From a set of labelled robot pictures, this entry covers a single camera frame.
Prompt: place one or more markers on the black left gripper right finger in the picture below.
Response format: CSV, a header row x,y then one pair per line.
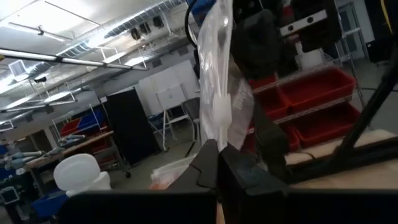
x,y
295,208

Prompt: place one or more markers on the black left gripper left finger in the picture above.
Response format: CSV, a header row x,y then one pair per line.
x,y
140,208

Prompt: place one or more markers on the clear plastic zip bag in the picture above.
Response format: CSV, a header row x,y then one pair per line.
x,y
174,169
214,77

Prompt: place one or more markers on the white plastic trash bin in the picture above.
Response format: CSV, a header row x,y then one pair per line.
x,y
77,171

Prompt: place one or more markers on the black partition panel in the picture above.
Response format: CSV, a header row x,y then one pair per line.
x,y
130,127

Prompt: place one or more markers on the wooden workbench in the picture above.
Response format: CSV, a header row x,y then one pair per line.
x,y
77,144

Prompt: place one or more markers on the blue plastic tote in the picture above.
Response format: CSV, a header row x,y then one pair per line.
x,y
46,205

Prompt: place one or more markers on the blue bin above workbench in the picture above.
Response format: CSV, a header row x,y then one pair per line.
x,y
91,119

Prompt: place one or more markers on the red bin above workbench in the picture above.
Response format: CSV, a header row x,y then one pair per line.
x,y
70,127

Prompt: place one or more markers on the dark office chair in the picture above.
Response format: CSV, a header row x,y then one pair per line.
x,y
191,107

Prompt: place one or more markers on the white cabinet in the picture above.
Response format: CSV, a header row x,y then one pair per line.
x,y
168,90

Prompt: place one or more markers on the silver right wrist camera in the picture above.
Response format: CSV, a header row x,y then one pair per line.
x,y
303,23

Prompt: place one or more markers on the black diagonal frame strut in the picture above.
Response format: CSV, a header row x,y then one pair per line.
x,y
373,102

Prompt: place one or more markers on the silver ceiling duct with vent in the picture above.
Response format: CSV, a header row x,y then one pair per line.
x,y
140,18

